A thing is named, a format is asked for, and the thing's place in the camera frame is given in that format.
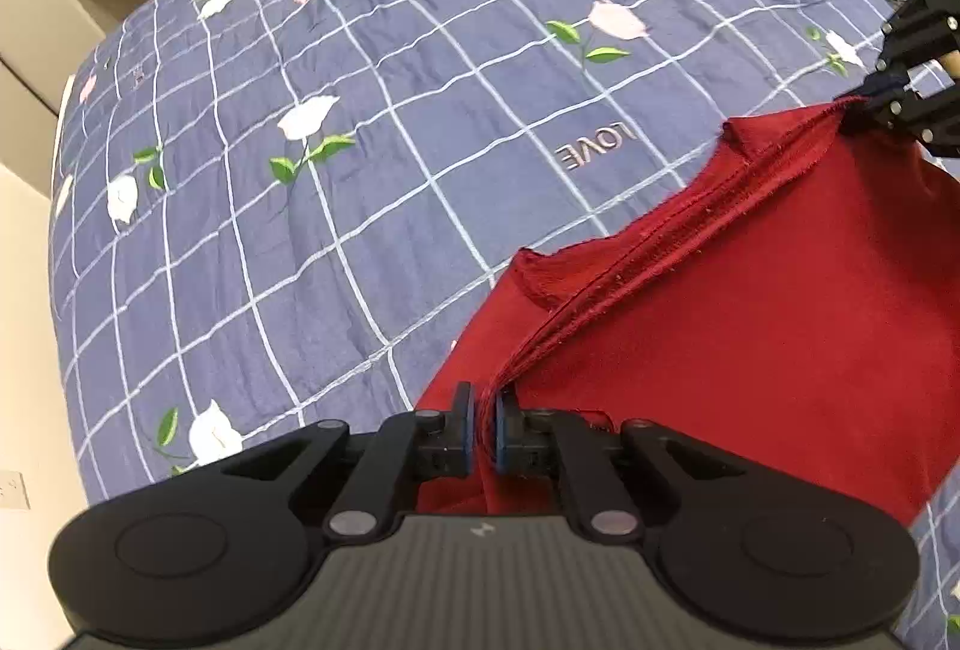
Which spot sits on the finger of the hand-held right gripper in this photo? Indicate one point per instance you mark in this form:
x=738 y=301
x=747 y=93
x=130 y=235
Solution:
x=926 y=20
x=907 y=106

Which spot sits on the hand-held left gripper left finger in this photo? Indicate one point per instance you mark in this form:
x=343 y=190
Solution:
x=466 y=429

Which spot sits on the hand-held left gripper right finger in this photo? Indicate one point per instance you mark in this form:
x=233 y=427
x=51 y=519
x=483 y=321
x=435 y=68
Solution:
x=500 y=434

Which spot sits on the red long-sleeved sweater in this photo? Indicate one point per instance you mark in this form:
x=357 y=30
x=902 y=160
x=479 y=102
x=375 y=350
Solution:
x=750 y=320

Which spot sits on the blue checked floral quilt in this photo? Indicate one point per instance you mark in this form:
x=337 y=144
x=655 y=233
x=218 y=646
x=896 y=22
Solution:
x=375 y=132

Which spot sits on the white wall socket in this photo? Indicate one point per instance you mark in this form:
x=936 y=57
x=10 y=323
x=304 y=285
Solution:
x=12 y=489

